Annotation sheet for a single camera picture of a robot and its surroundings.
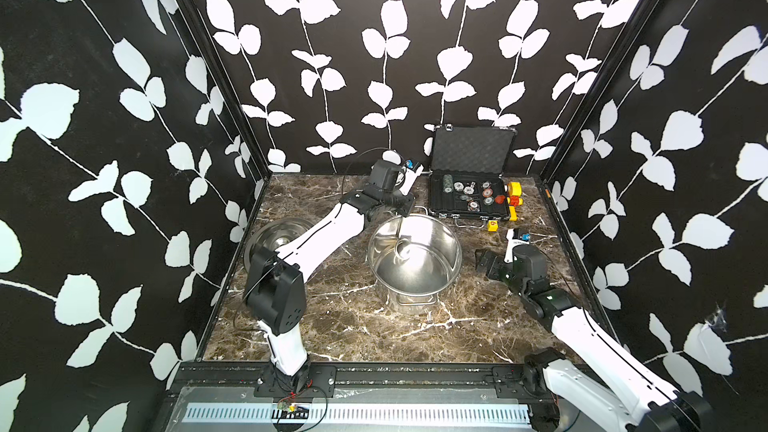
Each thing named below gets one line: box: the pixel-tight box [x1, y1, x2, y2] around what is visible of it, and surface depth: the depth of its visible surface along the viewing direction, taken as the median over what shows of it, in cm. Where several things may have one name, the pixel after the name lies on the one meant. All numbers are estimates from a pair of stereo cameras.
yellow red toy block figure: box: [507, 181, 524, 221], surface depth 113 cm
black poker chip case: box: [428, 124, 517, 221], surface depth 113 cm
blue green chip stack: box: [443, 174, 453, 193], surface depth 117 cm
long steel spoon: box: [393, 216, 411, 265], surface depth 97 cm
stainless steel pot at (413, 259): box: [368, 206, 462, 314], surface depth 97 cm
